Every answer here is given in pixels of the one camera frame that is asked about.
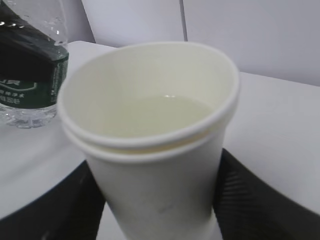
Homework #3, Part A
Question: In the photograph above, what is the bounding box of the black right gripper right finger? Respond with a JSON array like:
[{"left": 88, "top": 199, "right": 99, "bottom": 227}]
[{"left": 212, "top": 149, "right": 320, "bottom": 240}]

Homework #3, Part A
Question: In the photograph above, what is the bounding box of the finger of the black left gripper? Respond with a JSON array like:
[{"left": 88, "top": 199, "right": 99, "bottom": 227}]
[{"left": 0, "top": 4, "right": 63, "bottom": 83}]

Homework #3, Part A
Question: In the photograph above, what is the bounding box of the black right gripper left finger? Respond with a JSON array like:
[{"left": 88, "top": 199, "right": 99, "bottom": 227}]
[{"left": 0, "top": 161, "right": 106, "bottom": 240}]

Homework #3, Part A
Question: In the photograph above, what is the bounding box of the clear green-label water bottle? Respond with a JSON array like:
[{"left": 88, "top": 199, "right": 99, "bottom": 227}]
[{"left": 0, "top": 0, "right": 69, "bottom": 129}]

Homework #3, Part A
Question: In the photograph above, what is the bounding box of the white paper cup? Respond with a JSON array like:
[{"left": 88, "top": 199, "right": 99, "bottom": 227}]
[{"left": 57, "top": 41, "right": 240, "bottom": 240}]

